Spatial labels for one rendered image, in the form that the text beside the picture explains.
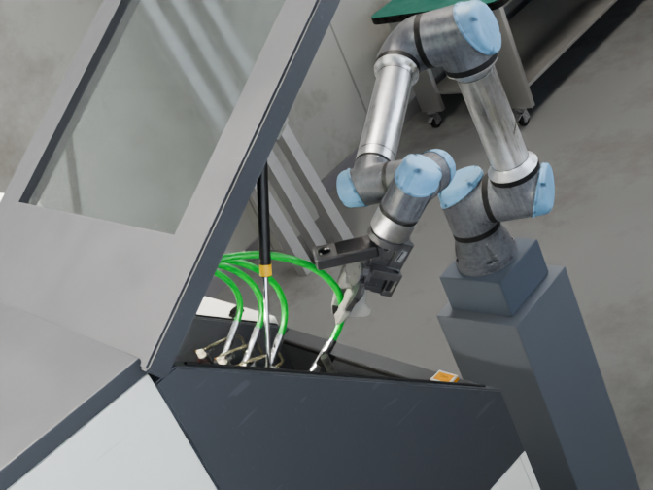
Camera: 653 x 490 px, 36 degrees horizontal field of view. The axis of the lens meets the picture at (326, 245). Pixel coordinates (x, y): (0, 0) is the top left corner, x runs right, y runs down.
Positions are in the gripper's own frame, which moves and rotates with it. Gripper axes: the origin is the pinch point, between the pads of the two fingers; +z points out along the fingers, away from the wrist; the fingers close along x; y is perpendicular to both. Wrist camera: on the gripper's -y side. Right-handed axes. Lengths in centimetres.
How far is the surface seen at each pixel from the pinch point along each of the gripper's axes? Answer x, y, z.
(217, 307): 56, 0, 48
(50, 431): -45, -55, -5
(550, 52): 306, 211, 37
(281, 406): -31.9, -18.2, -3.8
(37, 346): -20, -55, 2
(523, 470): -20.2, 43.2, 14.1
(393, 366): 6.4, 22.0, 15.6
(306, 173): 239, 85, 104
